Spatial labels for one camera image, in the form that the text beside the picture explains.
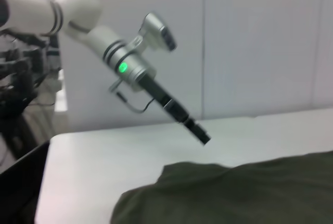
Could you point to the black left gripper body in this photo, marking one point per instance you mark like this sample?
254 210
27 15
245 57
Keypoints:
161 99

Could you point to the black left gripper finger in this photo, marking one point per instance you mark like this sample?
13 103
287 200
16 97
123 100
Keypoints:
199 134

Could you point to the dark green printed t-shirt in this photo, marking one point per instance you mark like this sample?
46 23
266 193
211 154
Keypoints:
234 195

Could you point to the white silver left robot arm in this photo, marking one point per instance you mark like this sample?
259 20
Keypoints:
31 13

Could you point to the black equipment rack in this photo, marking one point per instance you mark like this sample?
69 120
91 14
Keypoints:
15 78

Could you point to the black flat panel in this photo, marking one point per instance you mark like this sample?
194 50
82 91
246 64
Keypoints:
20 182

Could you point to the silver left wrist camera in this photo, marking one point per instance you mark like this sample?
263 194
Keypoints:
158 31

